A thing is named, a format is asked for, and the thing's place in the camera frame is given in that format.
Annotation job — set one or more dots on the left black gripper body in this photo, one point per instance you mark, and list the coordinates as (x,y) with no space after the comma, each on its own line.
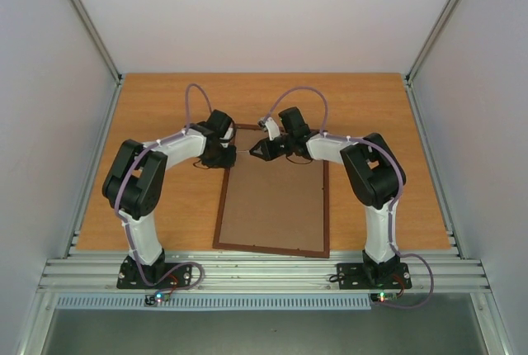
(222,159)

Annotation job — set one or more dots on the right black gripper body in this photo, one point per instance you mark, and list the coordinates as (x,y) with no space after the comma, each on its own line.
(271,149)

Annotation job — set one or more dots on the brown wooden picture frame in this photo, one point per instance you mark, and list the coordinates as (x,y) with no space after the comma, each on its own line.
(279,207)

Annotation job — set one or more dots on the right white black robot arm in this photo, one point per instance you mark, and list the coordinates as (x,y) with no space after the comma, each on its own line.
(375,175)

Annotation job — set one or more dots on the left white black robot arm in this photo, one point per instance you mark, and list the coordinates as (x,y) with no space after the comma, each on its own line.
(134,184)

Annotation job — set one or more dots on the right small circuit board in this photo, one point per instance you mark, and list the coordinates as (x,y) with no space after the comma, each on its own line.
(385,297)

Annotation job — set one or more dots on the small circuit board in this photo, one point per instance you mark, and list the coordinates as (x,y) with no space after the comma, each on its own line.
(385,297)
(156,299)

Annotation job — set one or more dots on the left small circuit board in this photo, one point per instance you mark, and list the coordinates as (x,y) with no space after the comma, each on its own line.
(156,299)

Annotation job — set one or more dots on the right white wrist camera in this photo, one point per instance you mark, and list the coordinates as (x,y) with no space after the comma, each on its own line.
(269,125)

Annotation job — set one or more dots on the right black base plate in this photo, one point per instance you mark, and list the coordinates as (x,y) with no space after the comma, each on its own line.
(351,276)

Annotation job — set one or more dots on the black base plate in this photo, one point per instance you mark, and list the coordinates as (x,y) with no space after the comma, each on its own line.
(162,275)
(351,276)

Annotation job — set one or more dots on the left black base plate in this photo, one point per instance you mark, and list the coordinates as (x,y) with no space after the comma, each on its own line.
(162,275)

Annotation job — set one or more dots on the left aluminium corner post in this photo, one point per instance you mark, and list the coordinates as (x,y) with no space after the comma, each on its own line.
(94,35)

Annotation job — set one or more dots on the aluminium corner post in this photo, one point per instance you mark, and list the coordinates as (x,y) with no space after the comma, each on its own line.
(94,35)
(433,36)

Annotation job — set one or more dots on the aluminium rail front beam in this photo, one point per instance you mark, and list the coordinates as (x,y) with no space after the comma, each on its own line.
(240,272)

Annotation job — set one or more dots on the right aluminium corner post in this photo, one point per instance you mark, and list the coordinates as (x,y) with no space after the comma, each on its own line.
(433,36)

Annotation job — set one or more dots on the grey slotted cable duct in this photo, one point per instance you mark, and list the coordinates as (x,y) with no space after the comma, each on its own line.
(214,302)

